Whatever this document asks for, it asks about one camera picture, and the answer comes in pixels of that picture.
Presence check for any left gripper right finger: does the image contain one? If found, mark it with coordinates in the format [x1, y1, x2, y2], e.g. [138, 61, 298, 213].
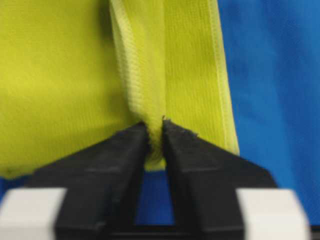
[162, 120, 278, 234]

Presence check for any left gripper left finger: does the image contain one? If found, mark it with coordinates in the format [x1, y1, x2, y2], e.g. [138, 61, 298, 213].
[26, 122, 150, 234]

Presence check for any yellow-green microfiber towel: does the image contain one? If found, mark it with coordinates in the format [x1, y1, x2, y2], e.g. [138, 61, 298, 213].
[0, 0, 239, 179]

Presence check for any blue table cloth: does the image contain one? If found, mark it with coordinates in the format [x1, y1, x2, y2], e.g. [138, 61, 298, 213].
[0, 0, 320, 226]

